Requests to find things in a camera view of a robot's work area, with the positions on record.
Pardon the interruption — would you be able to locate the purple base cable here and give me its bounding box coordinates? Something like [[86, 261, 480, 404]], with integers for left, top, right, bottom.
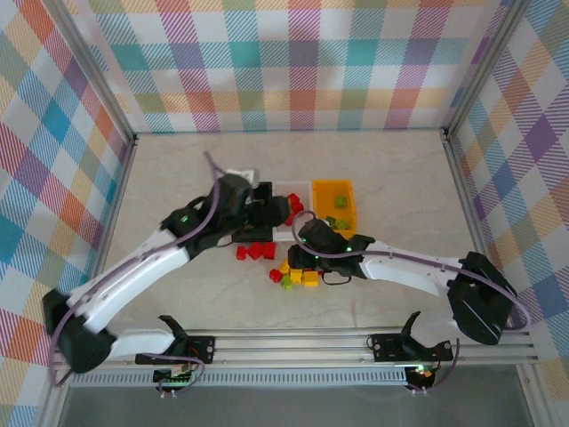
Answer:
[[155, 353, 206, 399], [408, 338, 461, 395]]

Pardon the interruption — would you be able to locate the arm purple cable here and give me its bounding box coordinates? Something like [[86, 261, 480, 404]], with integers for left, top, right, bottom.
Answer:
[[291, 211, 533, 333], [48, 150, 223, 388]]

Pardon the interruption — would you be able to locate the circuit board with orange part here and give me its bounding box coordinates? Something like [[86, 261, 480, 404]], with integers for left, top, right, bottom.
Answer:
[[406, 364, 437, 383]]

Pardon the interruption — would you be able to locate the black plastic bin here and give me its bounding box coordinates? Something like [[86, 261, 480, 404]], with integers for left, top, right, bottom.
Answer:
[[233, 181, 275, 244]]

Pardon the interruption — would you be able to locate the aluminium side rail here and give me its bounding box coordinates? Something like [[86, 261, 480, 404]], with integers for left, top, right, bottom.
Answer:
[[37, 132, 140, 427], [439, 127, 541, 364]]

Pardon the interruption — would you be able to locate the yellow plastic bin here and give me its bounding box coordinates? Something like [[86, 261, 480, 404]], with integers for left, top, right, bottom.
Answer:
[[310, 179, 359, 241]]

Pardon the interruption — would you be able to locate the plaid cloth backdrop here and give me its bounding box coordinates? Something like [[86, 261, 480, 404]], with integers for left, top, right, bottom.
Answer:
[[66, 0, 512, 133], [453, 0, 569, 427], [0, 0, 134, 427]]

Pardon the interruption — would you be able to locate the clear plastic bin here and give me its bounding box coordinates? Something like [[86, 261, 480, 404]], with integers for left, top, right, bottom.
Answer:
[[270, 180, 313, 244]]

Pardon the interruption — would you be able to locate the circuit board with green lights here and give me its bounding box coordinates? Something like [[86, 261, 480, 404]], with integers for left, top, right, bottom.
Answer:
[[153, 365, 196, 387]]

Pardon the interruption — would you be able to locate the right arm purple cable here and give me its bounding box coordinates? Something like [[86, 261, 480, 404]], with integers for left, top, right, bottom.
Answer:
[[291, 211, 533, 333]]

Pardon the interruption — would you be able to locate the aluminium mounting rail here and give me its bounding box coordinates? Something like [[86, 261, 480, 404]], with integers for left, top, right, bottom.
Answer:
[[66, 327, 540, 373]]

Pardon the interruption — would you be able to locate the aluminium frame post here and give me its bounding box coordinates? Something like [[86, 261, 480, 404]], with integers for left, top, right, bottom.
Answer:
[[442, 0, 534, 141], [44, 0, 139, 146]]

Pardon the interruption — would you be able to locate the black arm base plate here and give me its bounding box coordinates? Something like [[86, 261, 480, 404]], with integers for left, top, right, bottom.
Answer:
[[135, 335, 217, 367], [371, 333, 454, 362]]

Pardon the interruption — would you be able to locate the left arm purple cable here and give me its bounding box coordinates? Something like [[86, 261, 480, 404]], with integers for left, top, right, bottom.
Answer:
[[48, 150, 223, 388]]

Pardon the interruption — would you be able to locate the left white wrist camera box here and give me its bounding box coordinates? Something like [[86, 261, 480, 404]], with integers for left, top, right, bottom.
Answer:
[[224, 166, 260, 188]]

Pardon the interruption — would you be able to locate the grey slotted cable duct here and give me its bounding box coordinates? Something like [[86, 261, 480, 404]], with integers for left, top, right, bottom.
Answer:
[[66, 371, 413, 389]]

